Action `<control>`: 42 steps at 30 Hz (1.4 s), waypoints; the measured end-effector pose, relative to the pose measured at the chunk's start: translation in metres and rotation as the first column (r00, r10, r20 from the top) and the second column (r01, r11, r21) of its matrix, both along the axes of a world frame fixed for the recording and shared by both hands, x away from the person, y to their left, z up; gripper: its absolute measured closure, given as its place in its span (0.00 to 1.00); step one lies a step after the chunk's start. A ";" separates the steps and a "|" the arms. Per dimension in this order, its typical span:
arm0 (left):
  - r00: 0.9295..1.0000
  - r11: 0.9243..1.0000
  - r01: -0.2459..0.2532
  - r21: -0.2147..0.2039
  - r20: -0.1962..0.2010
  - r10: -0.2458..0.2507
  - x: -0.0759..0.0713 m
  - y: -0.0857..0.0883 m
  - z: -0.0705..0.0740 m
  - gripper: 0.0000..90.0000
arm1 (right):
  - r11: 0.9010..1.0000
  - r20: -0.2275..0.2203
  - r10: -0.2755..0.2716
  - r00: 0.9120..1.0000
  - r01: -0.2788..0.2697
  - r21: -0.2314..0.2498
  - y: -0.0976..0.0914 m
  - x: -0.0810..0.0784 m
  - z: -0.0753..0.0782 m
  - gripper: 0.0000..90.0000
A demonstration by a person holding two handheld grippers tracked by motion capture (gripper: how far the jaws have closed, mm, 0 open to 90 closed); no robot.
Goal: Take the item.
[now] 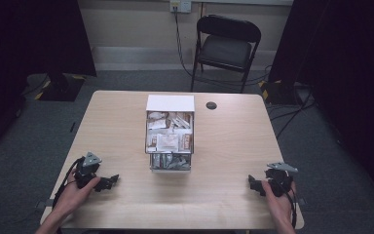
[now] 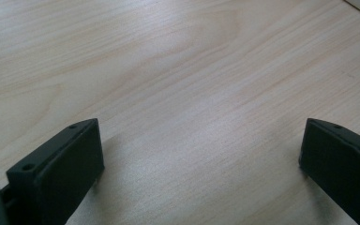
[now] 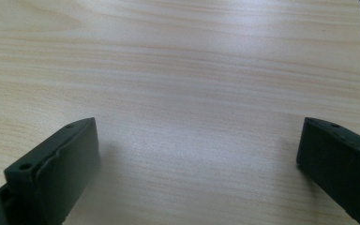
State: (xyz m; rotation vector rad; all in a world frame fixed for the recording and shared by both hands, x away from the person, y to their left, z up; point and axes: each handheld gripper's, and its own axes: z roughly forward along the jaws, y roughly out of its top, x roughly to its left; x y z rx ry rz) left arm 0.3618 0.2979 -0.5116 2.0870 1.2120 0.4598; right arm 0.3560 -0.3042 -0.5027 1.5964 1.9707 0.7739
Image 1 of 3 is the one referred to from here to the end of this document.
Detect black folding chair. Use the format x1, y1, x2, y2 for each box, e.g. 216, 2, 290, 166
190, 14, 262, 95

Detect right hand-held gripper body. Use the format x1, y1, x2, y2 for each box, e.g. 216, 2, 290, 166
264, 161, 299, 198

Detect large clear drawer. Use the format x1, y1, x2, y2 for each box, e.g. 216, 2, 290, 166
144, 110, 196, 155

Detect left hand-held gripper cable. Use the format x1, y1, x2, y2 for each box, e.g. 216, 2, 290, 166
51, 157, 84, 209

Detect black yellow stand base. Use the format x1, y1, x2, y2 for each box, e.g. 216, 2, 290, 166
257, 79, 306, 106

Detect right hand-held gripper cable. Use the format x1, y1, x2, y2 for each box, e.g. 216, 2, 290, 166
285, 188, 298, 229

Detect dark curtain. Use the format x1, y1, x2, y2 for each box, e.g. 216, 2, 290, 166
268, 0, 374, 209
0, 0, 97, 157

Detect person's right hand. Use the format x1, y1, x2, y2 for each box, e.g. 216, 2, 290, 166
260, 179, 297, 226

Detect pile of white brown sachets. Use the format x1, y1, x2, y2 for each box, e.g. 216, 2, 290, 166
146, 111, 194, 153

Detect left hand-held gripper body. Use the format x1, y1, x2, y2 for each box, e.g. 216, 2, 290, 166
74, 151, 103, 190

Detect white wall socket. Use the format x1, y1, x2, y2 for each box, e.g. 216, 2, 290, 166
169, 0, 193, 14

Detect person's left hand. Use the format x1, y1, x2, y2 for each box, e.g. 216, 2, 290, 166
53, 168, 102, 219

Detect black floor cables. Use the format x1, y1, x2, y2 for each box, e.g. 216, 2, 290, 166
267, 87, 319, 140

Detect small clear drawer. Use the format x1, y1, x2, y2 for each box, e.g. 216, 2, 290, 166
149, 153, 193, 174

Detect hand-held gripper cable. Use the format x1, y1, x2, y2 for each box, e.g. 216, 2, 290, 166
51, 157, 84, 209
285, 188, 298, 229

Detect pile of grey silver sachets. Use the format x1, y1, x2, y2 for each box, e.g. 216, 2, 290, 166
151, 153, 191, 171

